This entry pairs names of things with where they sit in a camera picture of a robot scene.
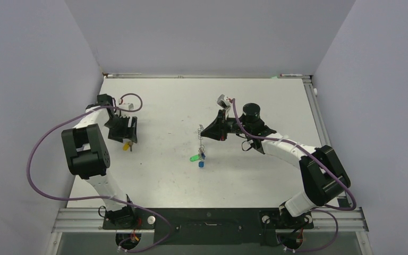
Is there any green key tag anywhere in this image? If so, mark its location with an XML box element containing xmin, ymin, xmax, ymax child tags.
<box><xmin>190</xmin><ymin>155</ymin><xmax>200</xmax><ymax>162</ymax></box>

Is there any large metal ring disc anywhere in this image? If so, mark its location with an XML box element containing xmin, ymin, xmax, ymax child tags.
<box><xmin>197</xmin><ymin>124</ymin><xmax>205</xmax><ymax>158</ymax></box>

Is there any aluminium rail back edge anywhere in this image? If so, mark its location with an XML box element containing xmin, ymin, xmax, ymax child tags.
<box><xmin>103</xmin><ymin>73</ymin><xmax>312</xmax><ymax>79</ymax></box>

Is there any yellow key tag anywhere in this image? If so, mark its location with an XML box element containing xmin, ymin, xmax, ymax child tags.
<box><xmin>123</xmin><ymin>142</ymin><xmax>129</xmax><ymax>151</ymax></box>

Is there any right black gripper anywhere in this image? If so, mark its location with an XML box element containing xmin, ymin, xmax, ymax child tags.
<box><xmin>201</xmin><ymin>108</ymin><xmax>252</xmax><ymax>141</ymax></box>

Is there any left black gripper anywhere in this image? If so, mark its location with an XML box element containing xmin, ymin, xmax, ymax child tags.
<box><xmin>104</xmin><ymin>115</ymin><xmax>137</xmax><ymax>143</ymax></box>

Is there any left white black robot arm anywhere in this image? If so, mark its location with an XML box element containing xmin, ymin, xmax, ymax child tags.
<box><xmin>61</xmin><ymin>94</ymin><xmax>138</xmax><ymax>228</ymax></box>

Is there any purple cable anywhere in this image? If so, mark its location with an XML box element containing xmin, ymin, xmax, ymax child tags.
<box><xmin>26</xmin><ymin>92</ymin><xmax>173</xmax><ymax>254</ymax></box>
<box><xmin>231</xmin><ymin>98</ymin><xmax>358</xmax><ymax>254</ymax></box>

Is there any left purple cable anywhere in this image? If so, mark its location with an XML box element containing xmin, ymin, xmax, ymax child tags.
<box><xmin>26</xmin><ymin>92</ymin><xmax>173</xmax><ymax>254</ymax></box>

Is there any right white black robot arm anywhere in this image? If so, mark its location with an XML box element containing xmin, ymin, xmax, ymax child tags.
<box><xmin>200</xmin><ymin>99</ymin><xmax>351</xmax><ymax>227</ymax></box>

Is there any aluminium frame rail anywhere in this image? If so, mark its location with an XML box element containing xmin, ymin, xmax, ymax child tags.
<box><xmin>52</xmin><ymin>208</ymin><xmax>369</xmax><ymax>233</ymax></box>
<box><xmin>303</xmin><ymin>75</ymin><xmax>352</xmax><ymax>208</ymax></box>

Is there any aluminium frame rail right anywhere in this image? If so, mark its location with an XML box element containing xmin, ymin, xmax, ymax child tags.
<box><xmin>303</xmin><ymin>75</ymin><xmax>352</xmax><ymax>208</ymax></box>

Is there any aluminium frame rail front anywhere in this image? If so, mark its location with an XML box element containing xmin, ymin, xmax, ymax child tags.
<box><xmin>52</xmin><ymin>208</ymin><xmax>369</xmax><ymax>233</ymax></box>

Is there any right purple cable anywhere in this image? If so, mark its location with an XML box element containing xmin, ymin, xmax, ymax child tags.
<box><xmin>231</xmin><ymin>98</ymin><xmax>358</xmax><ymax>254</ymax></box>

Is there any red white marker pen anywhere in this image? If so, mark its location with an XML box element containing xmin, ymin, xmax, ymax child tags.
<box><xmin>280</xmin><ymin>74</ymin><xmax>304</xmax><ymax>78</ymax></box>

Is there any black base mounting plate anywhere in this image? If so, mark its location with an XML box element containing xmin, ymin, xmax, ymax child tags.
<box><xmin>102</xmin><ymin>208</ymin><xmax>314</xmax><ymax>250</ymax></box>

